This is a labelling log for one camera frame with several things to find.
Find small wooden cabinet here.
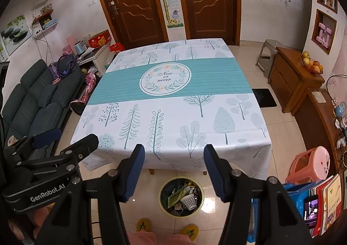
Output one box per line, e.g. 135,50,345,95
268,47,325,114

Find pink patterned hoverboard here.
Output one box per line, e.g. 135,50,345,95
71,73,97,115

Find yellow slipper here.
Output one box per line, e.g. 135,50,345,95
180,223,199,241
136,218,152,233

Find pink ornament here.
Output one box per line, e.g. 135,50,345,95
318,23,332,45

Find tree print tablecloth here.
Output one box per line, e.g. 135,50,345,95
70,38,272,180

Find black floor mat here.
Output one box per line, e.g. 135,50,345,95
252,88,277,108

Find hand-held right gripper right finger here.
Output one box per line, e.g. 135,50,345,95
203,144,312,245

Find white side cabinet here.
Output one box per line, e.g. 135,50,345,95
79,44,116,77

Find blue basin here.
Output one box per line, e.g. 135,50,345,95
42,18,58,30

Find dark green sofa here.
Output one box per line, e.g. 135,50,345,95
0,59,86,159

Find purple bag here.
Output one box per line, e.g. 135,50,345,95
49,54,79,84

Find dark sofa cushion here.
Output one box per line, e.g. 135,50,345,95
38,84,59,107

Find blue plastic stool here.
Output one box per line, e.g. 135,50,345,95
251,183,309,243

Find grey plastic stool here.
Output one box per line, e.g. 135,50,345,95
255,39,280,77

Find fruit bowl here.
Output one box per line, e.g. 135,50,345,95
301,51,324,74

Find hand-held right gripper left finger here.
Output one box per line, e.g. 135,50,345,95
34,144,145,245

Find checked paper cup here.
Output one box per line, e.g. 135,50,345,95
180,193,198,210

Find long wooden cabinet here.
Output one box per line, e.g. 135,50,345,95
291,88,347,178

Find pink plastic stool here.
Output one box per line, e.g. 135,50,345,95
285,146,331,184

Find stack of books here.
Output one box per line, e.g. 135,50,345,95
309,170,347,237

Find pink gift bag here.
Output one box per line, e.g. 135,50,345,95
66,36,76,56

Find stones wall picture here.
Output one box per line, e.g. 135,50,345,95
0,14,31,57

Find small blue pot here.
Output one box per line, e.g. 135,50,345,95
335,101,347,118

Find person's pink pants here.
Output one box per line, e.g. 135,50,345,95
126,230,196,245

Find yellow round trash bin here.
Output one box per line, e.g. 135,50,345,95
159,176,204,217

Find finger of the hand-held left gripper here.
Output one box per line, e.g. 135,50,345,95
16,134,100,174
5,128,62,159

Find wall shelf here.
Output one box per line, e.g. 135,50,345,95
31,3,59,36

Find large red carton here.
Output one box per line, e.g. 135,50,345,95
87,29,113,48

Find brown wooden door with stickers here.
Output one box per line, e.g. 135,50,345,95
89,0,169,49

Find person's left hand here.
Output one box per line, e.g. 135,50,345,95
8,204,53,240

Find pink electric fan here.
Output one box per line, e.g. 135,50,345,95
326,74,347,99

